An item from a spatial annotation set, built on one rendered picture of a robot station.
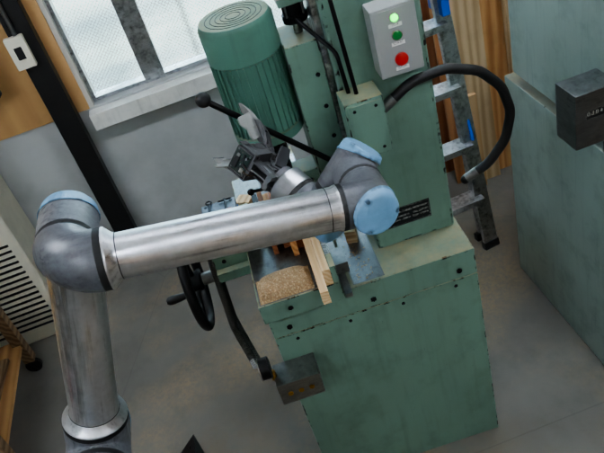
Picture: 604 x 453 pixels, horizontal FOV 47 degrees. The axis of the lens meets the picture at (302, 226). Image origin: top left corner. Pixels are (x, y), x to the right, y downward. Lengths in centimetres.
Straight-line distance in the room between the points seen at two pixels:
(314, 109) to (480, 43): 155
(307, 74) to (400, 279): 59
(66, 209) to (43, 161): 192
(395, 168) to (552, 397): 110
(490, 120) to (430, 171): 150
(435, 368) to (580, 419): 57
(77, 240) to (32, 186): 209
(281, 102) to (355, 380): 86
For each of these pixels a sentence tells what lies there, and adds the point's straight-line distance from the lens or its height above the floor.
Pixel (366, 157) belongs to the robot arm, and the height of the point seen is 130.
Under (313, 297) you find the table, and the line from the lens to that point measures 173.
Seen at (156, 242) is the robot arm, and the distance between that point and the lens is 126.
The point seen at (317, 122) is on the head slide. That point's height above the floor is 121.
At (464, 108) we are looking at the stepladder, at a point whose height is 64.
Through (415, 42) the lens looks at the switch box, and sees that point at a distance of 159.
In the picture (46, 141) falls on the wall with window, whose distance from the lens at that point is 325.
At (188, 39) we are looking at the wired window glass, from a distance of 317.
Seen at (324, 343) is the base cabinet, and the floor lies 64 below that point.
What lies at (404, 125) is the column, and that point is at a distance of 174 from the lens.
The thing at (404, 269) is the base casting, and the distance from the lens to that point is 186.
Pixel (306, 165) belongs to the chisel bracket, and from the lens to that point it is 184.
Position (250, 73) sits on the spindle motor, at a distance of 162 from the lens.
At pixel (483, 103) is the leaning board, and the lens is 326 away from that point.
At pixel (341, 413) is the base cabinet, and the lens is 219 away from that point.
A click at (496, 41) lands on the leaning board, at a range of 322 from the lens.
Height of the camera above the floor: 206
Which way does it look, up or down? 37 degrees down
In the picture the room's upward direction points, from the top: 18 degrees counter-clockwise
